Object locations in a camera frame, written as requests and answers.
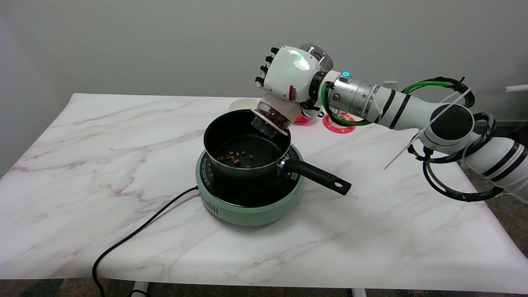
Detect pink round coaster with sweets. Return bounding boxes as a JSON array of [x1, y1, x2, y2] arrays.
[[322, 112, 356, 134]]

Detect brown beans in pot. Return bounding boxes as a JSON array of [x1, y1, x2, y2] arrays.
[[217, 151, 255, 169]]

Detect green induction cooker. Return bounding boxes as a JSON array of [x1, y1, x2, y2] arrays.
[[195, 143, 306, 226]]

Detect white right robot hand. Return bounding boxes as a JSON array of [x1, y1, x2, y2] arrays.
[[255, 45, 326, 119]]

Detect clear plastic bottle with beans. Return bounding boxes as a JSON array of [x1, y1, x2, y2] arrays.
[[251, 43, 334, 138]]

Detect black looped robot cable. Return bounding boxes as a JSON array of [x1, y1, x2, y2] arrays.
[[408, 77, 506, 202]]

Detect green robot cable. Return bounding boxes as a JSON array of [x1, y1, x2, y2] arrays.
[[321, 80, 456, 127]]

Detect black power cord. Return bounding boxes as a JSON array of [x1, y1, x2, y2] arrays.
[[92, 186, 199, 297]]

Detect black soup pot with handle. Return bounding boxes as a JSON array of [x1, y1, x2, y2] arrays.
[[203, 109, 352, 196]]

